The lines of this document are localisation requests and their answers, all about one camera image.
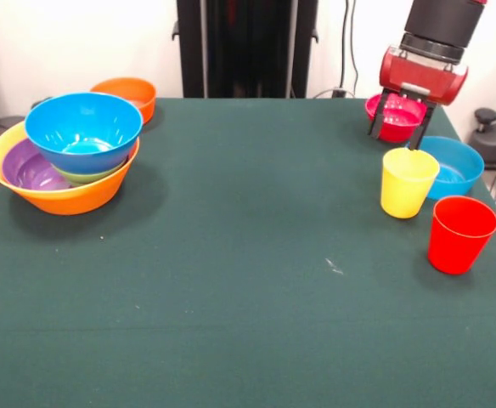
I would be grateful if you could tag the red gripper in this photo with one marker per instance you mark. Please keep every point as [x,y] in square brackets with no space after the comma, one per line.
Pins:
[422,78]

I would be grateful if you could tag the yellow cup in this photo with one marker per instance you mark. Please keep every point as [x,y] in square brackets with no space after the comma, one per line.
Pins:
[403,195]

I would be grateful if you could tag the red cup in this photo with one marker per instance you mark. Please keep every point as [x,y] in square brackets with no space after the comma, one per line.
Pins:
[456,246]

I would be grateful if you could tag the small green bowl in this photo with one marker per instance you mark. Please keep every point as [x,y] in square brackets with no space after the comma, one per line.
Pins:
[86,176]

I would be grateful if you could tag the deep blue bowl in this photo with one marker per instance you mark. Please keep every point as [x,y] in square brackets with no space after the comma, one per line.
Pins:
[82,123]

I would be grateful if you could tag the large yellow bowl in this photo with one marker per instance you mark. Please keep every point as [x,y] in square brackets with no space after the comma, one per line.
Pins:
[78,200]

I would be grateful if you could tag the purple bowl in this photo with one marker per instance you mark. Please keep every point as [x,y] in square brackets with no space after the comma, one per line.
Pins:
[23,170]

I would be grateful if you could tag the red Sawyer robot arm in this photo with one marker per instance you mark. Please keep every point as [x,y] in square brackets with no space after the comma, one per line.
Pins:
[443,21]

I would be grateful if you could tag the small pink bowl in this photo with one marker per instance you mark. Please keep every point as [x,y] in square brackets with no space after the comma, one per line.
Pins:
[396,123]

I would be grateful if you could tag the shallow blue bowl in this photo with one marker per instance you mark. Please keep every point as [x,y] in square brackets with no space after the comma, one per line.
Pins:
[460,166]

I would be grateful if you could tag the dark green tablecloth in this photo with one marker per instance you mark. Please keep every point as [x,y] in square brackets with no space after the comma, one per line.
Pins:
[231,297]

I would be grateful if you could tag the small orange bowl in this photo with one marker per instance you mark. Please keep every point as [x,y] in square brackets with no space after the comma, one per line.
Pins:
[142,95]

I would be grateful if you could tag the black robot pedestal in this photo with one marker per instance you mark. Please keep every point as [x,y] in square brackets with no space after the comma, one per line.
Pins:
[248,42]

